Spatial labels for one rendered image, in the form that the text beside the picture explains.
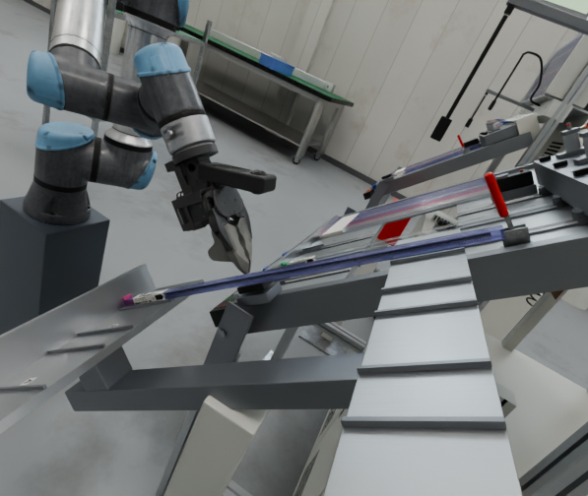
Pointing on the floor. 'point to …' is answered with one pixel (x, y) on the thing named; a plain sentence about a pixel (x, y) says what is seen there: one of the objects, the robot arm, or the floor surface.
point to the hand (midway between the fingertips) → (248, 265)
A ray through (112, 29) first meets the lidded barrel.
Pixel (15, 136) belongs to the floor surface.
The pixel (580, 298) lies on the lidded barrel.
